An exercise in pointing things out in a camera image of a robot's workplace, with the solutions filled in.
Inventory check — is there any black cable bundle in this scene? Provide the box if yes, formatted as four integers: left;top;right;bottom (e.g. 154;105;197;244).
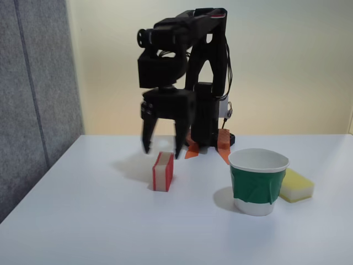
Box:
223;16;234;100

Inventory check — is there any grey felt partition panel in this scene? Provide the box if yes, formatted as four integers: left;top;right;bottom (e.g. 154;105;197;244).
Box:
0;0;85;225

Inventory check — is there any red and white sponge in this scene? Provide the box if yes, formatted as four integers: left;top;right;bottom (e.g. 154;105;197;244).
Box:
152;151;175;193

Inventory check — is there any paper cup with green tape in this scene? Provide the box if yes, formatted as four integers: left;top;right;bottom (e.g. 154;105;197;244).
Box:
228;148;291;217

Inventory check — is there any orange tape strip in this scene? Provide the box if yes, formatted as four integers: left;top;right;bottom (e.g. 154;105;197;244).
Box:
184;143;200;160
219;149;231;166

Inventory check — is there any white controller board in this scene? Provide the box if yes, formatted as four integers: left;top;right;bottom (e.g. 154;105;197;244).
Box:
218;95;233;120

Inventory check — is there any yellow and white sponge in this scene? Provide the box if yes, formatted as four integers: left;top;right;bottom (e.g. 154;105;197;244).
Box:
278;168;315;204

